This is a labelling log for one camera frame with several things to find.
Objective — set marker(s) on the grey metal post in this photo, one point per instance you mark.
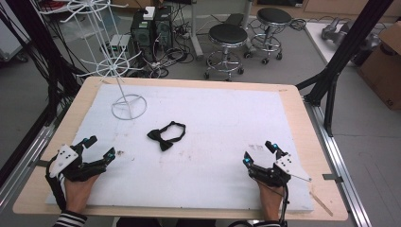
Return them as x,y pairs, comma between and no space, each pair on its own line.
196,38

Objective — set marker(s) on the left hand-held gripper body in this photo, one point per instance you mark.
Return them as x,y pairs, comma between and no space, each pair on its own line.
64,157

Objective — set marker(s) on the black round stool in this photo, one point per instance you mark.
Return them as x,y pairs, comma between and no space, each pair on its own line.
227,34
273,15

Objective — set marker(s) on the white foam mat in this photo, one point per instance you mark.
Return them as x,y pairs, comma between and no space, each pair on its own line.
205,126

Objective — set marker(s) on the aluminium rail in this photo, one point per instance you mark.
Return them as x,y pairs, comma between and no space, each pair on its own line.
19,176
353,205

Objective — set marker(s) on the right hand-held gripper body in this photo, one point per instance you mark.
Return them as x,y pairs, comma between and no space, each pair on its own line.
290,165

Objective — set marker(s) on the person's left hand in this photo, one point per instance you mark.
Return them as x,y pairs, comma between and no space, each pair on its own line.
77,194

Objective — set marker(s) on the person's right hand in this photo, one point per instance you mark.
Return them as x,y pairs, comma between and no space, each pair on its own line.
271,201

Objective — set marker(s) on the small white box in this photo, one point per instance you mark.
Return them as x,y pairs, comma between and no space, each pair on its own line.
148,13

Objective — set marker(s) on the person's right striped sleeve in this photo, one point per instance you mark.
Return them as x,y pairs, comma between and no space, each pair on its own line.
268,224

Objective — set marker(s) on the person's left striped sleeve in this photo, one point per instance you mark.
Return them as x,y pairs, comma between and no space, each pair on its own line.
71,219

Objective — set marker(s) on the person's dark pants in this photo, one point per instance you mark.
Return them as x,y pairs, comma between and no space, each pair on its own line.
164,223

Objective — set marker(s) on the black computer tower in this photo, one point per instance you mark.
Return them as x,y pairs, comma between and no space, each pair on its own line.
142,33
163,30

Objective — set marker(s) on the cardboard box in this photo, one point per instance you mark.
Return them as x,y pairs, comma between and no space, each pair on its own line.
384,69

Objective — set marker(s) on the flat white device box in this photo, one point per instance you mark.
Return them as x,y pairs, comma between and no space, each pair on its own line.
119,41

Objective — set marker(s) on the grey machine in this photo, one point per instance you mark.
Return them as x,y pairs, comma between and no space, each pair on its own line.
334,30

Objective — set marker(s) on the black metal frame stand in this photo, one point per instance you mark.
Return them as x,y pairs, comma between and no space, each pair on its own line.
356,34
41,41

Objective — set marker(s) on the person's striped sleeve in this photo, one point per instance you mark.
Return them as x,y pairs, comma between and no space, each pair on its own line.
268,224
71,219

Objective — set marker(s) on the white platform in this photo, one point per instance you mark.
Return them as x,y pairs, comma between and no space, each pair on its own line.
318,41

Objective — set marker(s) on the black bow tie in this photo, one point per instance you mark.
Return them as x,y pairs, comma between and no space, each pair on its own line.
157,136

